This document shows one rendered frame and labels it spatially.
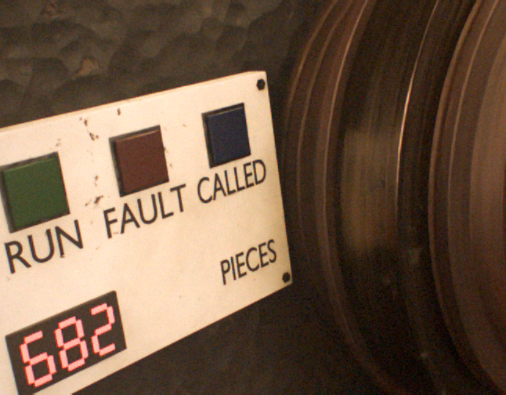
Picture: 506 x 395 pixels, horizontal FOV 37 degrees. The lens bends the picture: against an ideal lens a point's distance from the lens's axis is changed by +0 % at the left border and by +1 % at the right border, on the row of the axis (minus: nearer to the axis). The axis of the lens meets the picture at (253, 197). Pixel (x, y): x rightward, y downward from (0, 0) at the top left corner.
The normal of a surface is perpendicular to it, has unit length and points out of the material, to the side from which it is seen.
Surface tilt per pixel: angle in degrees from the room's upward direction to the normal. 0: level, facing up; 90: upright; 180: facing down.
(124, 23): 90
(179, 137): 90
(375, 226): 87
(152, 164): 90
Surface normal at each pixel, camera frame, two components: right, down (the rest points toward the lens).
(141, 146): 0.68, 0.11
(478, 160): -0.35, 0.01
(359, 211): -0.73, 0.18
